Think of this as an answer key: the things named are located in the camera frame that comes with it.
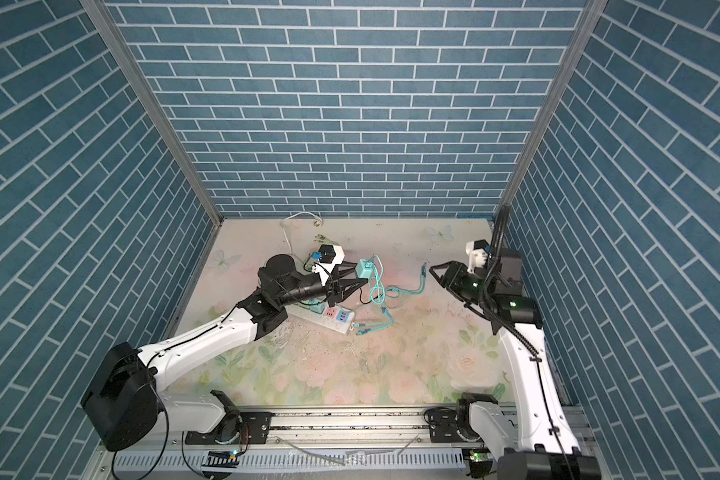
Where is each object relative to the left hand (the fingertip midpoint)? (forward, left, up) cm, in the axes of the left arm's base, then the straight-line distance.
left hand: (362, 275), depth 70 cm
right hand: (+3, -17, -1) cm, 17 cm away
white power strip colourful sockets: (+2, +9, -26) cm, 28 cm away
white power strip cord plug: (+44, +18, -27) cm, 54 cm away
